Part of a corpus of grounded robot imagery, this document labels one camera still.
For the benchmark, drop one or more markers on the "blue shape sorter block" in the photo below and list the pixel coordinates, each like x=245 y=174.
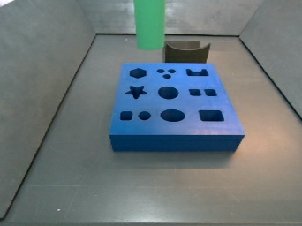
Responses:
x=173 y=108

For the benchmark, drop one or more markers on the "green oval peg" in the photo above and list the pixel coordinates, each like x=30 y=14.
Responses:
x=150 y=16

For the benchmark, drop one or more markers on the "dark curved holder piece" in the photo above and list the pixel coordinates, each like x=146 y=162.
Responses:
x=185 y=52

